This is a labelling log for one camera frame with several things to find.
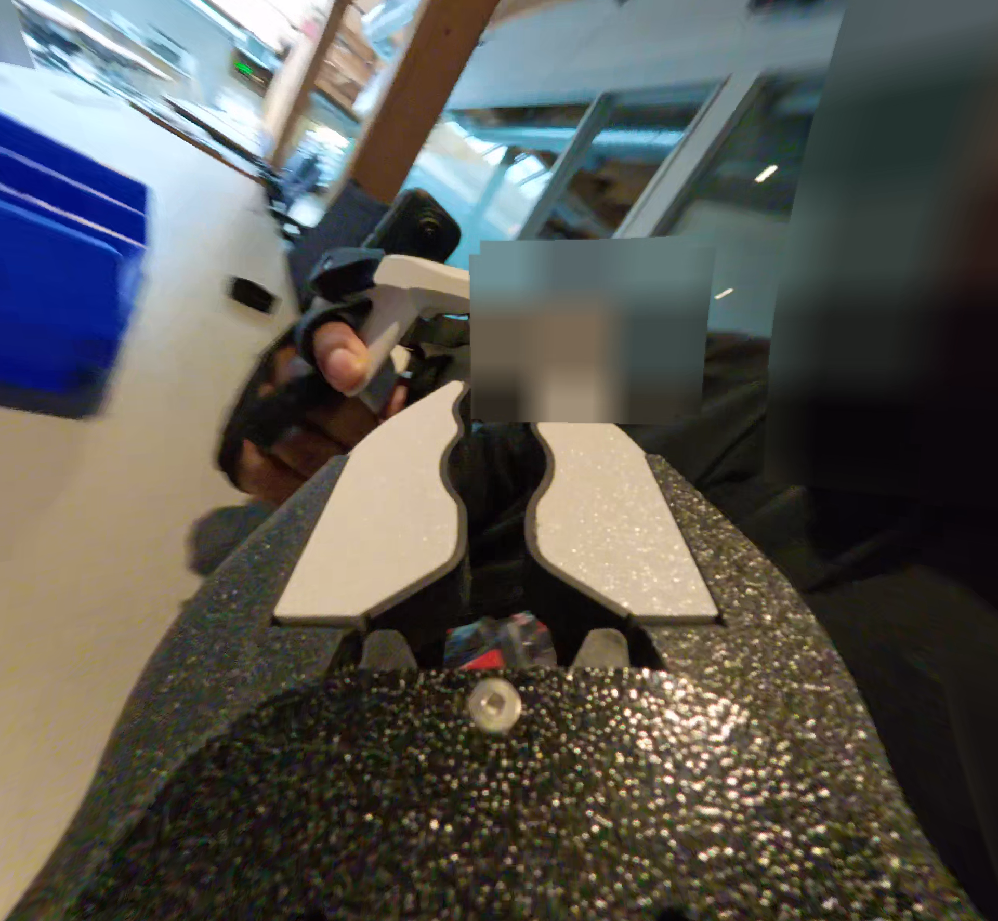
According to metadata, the thick wooden post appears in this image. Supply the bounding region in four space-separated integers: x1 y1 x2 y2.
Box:
343 0 539 205

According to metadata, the black shirt red print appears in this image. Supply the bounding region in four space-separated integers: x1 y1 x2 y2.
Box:
446 613 558 668

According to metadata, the thin wooden post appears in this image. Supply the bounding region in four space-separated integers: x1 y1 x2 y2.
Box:
261 0 367 150

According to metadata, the blue plastic bin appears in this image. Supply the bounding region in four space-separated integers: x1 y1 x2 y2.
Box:
0 110 149 419

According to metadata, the person's right hand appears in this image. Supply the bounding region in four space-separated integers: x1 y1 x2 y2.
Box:
220 323 409 505

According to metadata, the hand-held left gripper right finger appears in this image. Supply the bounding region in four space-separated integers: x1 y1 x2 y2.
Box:
524 422 720 620

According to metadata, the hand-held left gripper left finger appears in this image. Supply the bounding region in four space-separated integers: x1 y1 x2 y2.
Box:
274 381 470 622

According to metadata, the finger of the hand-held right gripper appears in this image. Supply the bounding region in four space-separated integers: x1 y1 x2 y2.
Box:
373 254 471 316

